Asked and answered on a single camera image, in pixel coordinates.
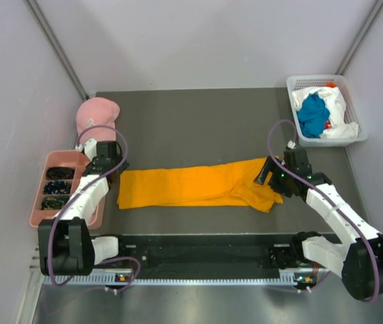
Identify pink baseball cap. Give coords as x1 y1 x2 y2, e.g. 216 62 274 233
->
76 97 120 145

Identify white plastic laundry basket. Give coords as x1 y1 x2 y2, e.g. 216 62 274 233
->
286 74 367 147

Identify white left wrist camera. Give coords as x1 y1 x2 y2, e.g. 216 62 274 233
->
75 138 97 161

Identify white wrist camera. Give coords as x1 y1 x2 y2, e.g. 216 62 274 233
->
75 138 97 161
286 141 297 149

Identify aluminium frame rail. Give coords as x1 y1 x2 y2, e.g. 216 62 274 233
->
28 242 383 288

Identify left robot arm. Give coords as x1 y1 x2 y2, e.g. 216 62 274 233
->
38 139 129 276

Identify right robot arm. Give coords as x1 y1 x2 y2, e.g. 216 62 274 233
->
254 148 383 301

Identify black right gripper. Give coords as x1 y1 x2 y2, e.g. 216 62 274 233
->
254 156 295 198

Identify blue t shirt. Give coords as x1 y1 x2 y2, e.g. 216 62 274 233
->
297 94 330 138

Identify blue patterned socks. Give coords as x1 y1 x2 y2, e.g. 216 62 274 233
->
43 180 72 195

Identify black folded socks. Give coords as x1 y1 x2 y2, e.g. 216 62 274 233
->
45 167 75 180

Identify orange t shirt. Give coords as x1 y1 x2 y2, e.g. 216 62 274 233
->
117 158 283 213

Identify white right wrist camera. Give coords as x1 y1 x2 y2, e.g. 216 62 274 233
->
286 141 297 149

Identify green patterned socks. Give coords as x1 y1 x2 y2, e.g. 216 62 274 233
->
41 195 70 211

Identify pink divided organizer tray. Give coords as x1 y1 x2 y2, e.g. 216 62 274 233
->
29 150 89 228

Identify white t shirt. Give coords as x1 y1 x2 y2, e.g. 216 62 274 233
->
293 86 358 139

